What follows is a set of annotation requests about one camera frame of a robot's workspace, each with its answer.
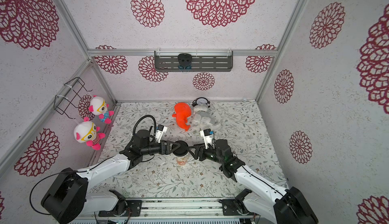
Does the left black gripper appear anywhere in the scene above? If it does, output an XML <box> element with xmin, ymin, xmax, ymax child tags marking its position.
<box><xmin>143</xmin><ymin>141</ymin><xmax>181</xmax><ymax>157</ymax></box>

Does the black cup lid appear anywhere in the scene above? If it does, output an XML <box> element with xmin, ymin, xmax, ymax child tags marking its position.
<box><xmin>173</xmin><ymin>140</ymin><xmax>188</xmax><ymax>157</ymax></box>

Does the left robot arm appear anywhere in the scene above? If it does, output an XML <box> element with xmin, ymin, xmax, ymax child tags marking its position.
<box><xmin>41</xmin><ymin>141</ymin><xmax>181</xmax><ymax>224</ymax></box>

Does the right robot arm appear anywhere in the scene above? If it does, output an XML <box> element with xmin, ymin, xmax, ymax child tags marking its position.
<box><xmin>184</xmin><ymin>139</ymin><xmax>319</xmax><ymax>224</ymax></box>

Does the white grey plush rabbit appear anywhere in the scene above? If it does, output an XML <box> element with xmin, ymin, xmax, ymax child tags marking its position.
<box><xmin>190</xmin><ymin>105</ymin><xmax>221</xmax><ymax>133</ymax></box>

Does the small alarm clock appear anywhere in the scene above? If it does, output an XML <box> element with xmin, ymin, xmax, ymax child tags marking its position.
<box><xmin>192</xmin><ymin>97</ymin><xmax>210</xmax><ymax>107</ymax></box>

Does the upper pink white doll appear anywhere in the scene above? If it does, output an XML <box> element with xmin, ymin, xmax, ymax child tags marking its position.
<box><xmin>88</xmin><ymin>95</ymin><xmax>114</xmax><ymax>124</ymax></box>

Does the pink white doll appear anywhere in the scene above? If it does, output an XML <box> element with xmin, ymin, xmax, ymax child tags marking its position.
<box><xmin>88</xmin><ymin>95</ymin><xmax>114</xmax><ymax>124</ymax></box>
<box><xmin>74</xmin><ymin>117</ymin><xmax>105</xmax><ymax>151</ymax></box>

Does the lower pink white doll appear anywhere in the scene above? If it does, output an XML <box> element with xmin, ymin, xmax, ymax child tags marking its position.
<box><xmin>74</xmin><ymin>117</ymin><xmax>105</xmax><ymax>151</ymax></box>

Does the black object on shelf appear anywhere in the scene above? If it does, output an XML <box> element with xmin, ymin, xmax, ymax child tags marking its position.
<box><xmin>177</xmin><ymin>53</ymin><xmax>192</xmax><ymax>70</ymax></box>

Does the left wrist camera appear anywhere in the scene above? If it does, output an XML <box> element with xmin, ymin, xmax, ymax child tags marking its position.
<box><xmin>155</xmin><ymin>124</ymin><xmax>168</xmax><ymax>144</ymax></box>

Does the left black corrugated cable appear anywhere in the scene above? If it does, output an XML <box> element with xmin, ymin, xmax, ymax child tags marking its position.
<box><xmin>132</xmin><ymin>115</ymin><xmax>158</xmax><ymax>139</ymax></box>

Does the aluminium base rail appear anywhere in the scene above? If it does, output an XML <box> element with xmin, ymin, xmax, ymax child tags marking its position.
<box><xmin>80</xmin><ymin>196</ymin><xmax>309</xmax><ymax>221</ymax></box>

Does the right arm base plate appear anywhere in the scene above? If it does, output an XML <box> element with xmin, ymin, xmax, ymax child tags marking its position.
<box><xmin>219</xmin><ymin>199</ymin><xmax>255</xmax><ymax>216</ymax></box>

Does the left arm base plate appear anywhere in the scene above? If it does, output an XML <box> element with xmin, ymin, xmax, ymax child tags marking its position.
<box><xmin>97</xmin><ymin>200</ymin><xmax>143</xmax><ymax>218</ymax></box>

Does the grey metal wall shelf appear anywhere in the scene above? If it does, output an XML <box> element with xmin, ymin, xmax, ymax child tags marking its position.
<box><xmin>154</xmin><ymin>50</ymin><xmax>234</xmax><ymax>73</ymax></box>

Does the black wire basket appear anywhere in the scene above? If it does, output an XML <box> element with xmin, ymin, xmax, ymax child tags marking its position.
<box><xmin>53</xmin><ymin>77</ymin><xmax>94</xmax><ymax>120</ymax></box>

